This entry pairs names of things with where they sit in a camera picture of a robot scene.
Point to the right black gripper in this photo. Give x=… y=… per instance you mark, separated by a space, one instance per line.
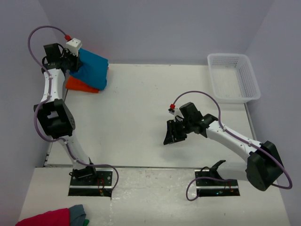
x=172 y=135

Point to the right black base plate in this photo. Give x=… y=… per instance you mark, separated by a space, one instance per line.
x=211 y=188

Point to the blue t shirt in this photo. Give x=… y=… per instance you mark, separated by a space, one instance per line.
x=91 y=60

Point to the white plastic basket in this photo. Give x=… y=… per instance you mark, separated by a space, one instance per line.
x=232 y=78

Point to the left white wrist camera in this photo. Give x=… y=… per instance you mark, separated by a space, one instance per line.
x=73 y=45

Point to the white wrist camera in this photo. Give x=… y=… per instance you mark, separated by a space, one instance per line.
x=177 y=115
x=73 y=45

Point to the grey t shirt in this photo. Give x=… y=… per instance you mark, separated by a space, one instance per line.
x=77 y=215

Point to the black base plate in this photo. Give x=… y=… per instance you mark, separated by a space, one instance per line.
x=211 y=188
x=98 y=185

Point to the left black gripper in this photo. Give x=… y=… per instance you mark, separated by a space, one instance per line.
x=76 y=65

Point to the green t shirt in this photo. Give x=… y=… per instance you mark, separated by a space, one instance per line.
x=86 y=222

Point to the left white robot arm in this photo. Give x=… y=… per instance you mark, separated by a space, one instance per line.
x=53 y=115

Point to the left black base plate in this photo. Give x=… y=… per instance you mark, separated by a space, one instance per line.
x=98 y=185

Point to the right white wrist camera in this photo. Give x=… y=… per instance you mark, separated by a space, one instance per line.
x=177 y=115

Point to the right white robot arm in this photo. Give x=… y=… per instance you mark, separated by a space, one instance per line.
x=261 y=164

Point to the orange folded t shirt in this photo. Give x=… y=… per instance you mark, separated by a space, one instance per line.
x=80 y=86

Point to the red t shirt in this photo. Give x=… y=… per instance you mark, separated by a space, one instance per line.
x=59 y=217

